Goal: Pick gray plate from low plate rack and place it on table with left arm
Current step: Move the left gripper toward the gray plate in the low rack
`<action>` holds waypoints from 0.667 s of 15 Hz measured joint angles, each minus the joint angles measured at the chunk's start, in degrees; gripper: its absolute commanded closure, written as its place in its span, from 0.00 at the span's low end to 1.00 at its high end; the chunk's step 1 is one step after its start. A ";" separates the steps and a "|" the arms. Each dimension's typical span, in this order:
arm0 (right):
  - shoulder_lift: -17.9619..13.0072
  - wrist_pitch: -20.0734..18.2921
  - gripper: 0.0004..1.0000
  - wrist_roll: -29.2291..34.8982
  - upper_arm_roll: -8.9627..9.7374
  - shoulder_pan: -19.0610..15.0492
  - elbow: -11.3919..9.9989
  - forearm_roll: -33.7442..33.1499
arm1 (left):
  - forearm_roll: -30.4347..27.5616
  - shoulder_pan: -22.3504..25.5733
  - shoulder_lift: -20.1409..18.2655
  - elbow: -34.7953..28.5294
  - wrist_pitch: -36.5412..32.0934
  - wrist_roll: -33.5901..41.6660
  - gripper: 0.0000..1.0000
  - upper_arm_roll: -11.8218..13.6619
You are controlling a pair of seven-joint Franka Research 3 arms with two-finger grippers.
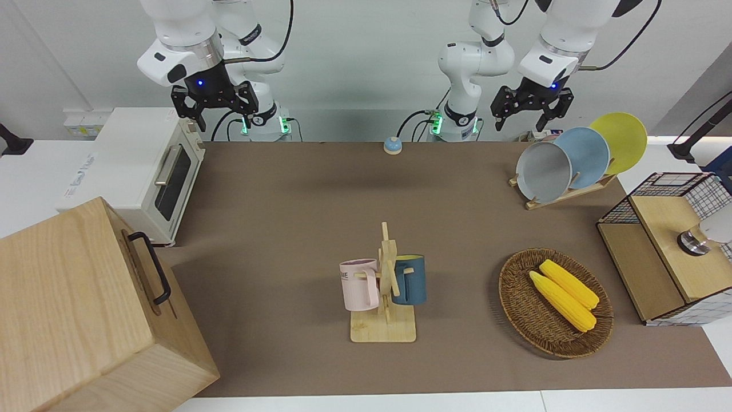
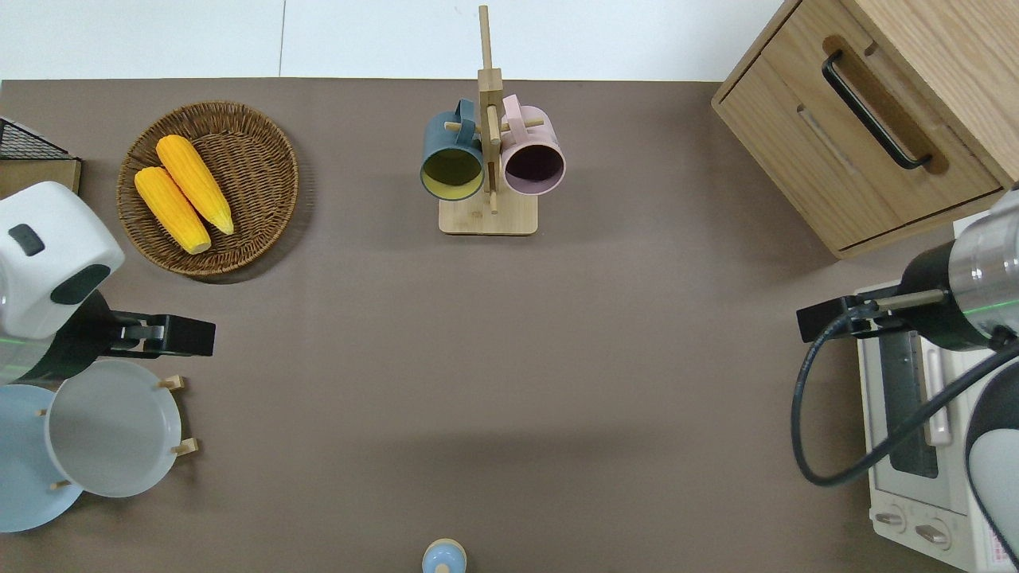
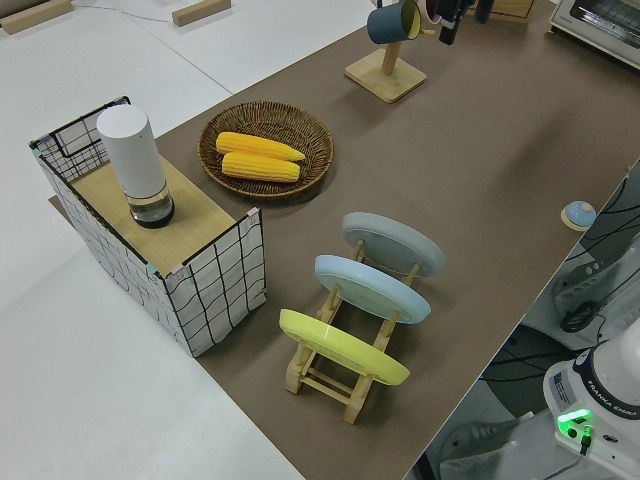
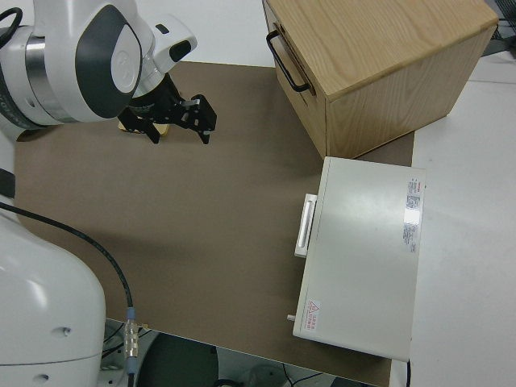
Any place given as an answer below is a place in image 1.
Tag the blue call bell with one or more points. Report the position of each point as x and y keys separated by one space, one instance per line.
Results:
x=392 y=146

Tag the brown table mat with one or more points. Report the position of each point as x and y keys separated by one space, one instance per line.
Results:
x=297 y=200

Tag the white toaster oven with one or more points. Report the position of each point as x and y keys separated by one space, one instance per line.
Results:
x=131 y=154

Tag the yellow corn cob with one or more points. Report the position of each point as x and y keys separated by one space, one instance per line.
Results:
x=563 y=303
x=572 y=283

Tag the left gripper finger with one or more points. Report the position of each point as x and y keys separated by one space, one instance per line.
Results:
x=501 y=109
x=557 y=109

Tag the white wall outlet box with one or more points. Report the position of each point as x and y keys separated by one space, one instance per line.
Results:
x=86 y=125

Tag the dark blue mug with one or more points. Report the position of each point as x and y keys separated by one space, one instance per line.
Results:
x=413 y=280

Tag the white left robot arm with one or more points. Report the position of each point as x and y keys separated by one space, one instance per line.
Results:
x=474 y=63

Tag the large wooden box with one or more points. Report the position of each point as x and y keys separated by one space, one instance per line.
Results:
x=74 y=309

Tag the black camera stand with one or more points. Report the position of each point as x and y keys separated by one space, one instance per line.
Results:
x=683 y=150

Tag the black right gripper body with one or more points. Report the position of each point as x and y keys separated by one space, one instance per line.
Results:
x=209 y=86

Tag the yellow plate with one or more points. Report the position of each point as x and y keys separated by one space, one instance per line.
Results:
x=623 y=137

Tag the wooden plate rack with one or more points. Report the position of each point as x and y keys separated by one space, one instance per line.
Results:
x=563 y=197

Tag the brown wicker basket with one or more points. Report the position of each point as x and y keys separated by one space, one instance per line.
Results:
x=526 y=309

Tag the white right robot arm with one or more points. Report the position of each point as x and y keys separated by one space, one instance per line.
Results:
x=189 y=34

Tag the light blue plate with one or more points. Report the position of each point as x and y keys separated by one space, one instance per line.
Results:
x=589 y=154

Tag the gray plate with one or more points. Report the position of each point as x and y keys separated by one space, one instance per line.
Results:
x=543 y=171

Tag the pink mug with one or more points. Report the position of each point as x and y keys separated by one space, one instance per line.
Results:
x=359 y=286

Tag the white power strip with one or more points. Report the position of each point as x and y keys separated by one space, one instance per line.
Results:
x=537 y=136

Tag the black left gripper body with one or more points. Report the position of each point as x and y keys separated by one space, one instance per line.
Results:
x=540 y=94

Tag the wooden mug tree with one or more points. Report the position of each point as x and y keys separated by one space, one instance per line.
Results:
x=383 y=332

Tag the black clamp mount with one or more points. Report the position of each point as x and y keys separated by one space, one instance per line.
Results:
x=14 y=146

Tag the white cylinder bottle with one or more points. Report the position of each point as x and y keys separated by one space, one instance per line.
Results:
x=717 y=226

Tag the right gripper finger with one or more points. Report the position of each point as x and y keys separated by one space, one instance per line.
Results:
x=186 y=106
x=247 y=100

